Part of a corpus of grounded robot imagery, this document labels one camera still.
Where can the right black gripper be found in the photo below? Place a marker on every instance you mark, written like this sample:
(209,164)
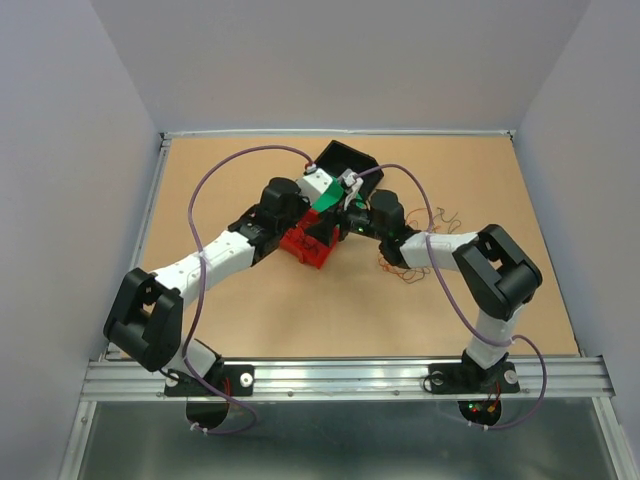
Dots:
(342,223)

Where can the red storage bin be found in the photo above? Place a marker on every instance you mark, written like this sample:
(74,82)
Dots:
(306,248)

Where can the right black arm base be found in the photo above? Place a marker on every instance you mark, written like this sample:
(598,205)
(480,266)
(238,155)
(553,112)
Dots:
(478,392)

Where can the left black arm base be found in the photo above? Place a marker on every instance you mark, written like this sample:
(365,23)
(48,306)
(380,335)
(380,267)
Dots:
(217,404)

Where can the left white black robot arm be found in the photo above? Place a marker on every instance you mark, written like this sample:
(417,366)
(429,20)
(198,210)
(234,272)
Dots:
(145,320)

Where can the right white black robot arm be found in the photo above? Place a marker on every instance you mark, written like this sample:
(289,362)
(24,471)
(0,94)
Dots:
(500,277)

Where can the green storage bin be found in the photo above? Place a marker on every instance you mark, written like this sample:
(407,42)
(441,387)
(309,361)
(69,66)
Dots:
(331,196)

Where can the black storage bin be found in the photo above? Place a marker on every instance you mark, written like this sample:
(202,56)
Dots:
(338,157)

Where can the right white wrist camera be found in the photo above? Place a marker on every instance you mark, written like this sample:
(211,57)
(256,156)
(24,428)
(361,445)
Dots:
(351,183)

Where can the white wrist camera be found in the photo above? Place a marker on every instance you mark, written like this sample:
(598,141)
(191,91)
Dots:
(351,183)
(313,183)

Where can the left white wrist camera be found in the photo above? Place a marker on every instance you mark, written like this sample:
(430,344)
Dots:
(313,183)

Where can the aluminium table edge frame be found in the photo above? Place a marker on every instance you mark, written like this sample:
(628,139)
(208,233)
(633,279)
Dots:
(350,307)

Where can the aluminium front rail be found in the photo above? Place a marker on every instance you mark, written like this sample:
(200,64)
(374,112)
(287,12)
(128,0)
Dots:
(339,380)

